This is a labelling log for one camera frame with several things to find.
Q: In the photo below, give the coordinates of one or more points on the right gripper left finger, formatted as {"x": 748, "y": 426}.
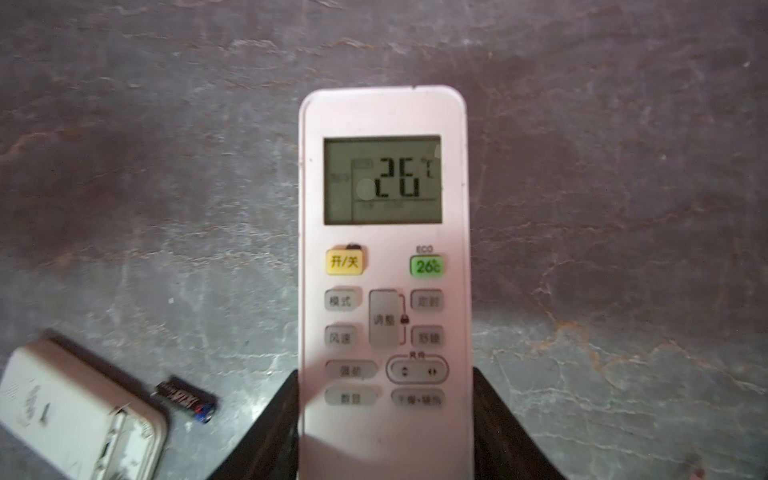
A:
{"x": 270, "y": 448}

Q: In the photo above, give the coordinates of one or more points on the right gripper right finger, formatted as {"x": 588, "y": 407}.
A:
{"x": 502, "y": 447}

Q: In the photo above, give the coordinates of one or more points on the black blue AAA battery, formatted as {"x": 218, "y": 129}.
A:
{"x": 197, "y": 403}

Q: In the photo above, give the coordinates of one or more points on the white remote orange button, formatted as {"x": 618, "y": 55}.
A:
{"x": 84, "y": 424}

